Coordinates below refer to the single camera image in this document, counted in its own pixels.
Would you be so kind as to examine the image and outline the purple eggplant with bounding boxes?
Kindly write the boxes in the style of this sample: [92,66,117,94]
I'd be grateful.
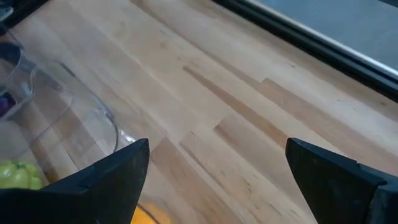
[0,42,23,68]
[0,91,17,118]

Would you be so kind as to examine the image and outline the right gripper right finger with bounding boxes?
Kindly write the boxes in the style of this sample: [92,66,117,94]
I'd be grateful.
[285,137,398,224]

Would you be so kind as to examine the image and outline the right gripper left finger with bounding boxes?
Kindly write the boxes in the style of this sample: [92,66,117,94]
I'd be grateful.
[0,138,151,224]

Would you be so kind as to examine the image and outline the orange fruit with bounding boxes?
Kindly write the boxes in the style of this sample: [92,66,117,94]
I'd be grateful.
[130,201,172,224]

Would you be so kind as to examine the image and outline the green bell pepper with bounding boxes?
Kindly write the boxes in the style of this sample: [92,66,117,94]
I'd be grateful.
[0,159,44,190]

